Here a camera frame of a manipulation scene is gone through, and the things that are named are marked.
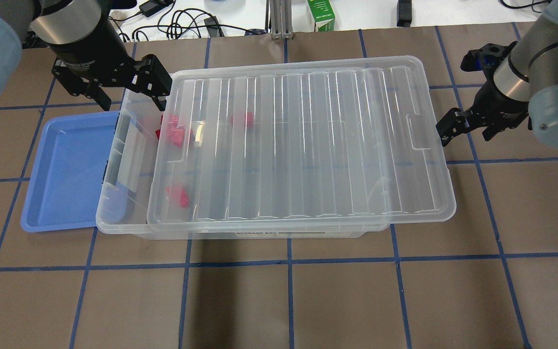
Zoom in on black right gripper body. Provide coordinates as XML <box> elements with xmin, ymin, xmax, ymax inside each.
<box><xmin>471</xmin><ymin>82</ymin><xmax>528</xmax><ymax>130</ymax></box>

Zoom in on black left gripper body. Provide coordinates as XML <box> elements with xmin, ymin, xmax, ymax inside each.
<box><xmin>49</xmin><ymin>19</ymin><xmax>135</xmax><ymax>90</ymax></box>

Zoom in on clear plastic box lid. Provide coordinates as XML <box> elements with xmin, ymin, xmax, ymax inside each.
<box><xmin>147</xmin><ymin>56</ymin><xmax>456</xmax><ymax>232</ymax></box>

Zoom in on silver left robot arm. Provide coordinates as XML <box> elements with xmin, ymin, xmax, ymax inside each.
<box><xmin>0</xmin><ymin>0</ymin><xmax>172</xmax><ymax>112</ymax></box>

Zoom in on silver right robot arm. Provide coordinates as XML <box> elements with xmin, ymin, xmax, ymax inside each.
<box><xmin>461</xmin><ymin>0</ymin><xmax>558</xmax><ymax>148</ymax></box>

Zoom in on clear plastic storage box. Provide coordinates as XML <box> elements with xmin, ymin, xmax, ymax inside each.
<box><xmin>96</xmin><ymin>91</ymin><xmax>389</xmax><ymax>240</ymax></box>

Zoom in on green white carton box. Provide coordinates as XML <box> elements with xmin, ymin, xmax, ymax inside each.
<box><xmin>306</xmin><ymin>0</ymin><xmax>336</xmax><ymax>32</ymax></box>

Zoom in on black power adapter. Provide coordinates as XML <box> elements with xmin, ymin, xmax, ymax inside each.
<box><xmin>138</xmin><ymin>0</ymin><xmax>175</xmax><ymax>17</ymax></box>

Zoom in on blue plastic tray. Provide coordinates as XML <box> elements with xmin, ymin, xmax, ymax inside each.
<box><xmin>20</xmin><ymin>112</ymin><xmax>119</xmax><ymax>233</ymax></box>

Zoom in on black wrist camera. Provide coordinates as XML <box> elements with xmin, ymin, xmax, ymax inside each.
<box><xmin>460</xmin><ymin>41</ymin><xmax>517</xmax><ymax>73</ymax></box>

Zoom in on aluminium frame post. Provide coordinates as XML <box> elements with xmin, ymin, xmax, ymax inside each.
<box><xmin>266</xmin><ymin>0</ymin><xmax>294</xmax><ymax>40</ymax></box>

